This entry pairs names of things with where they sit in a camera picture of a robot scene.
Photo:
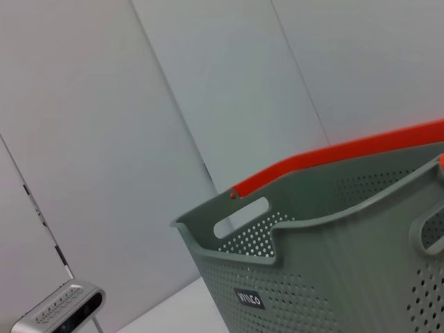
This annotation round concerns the left wrist camera housing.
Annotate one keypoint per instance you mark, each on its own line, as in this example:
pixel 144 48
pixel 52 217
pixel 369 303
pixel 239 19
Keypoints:
pixel 62 305

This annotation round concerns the grey-green perforated storage bin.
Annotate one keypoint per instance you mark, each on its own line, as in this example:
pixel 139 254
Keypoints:
pixel 347 277

